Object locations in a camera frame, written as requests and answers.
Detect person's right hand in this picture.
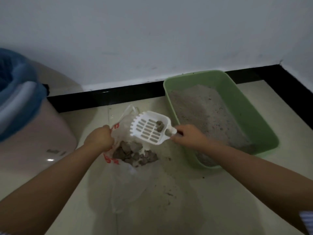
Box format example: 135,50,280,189
170,124,211,152

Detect person's left hand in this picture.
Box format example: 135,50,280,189
84,125,114,152

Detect white slotted litter scoop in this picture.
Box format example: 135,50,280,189
130,111,177,145

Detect clear plastic bag red print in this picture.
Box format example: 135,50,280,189
87,104,203,235

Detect person's left forearm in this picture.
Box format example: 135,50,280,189
0,144,104,235

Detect person's right forearm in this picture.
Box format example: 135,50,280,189
199,140,313,235

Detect pile of grey litter clumps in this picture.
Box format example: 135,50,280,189
112,141,159,167

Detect grey cat litter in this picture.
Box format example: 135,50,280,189
169,84,257,167

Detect green plastic litter tray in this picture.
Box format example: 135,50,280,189
163,70,280,169

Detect beige plastic bin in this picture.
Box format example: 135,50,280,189
0,60,83,169

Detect blue bin liner bag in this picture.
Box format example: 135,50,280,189
0,48,47,142

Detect striped shirt sleeve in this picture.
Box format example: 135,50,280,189
299,210,313,235

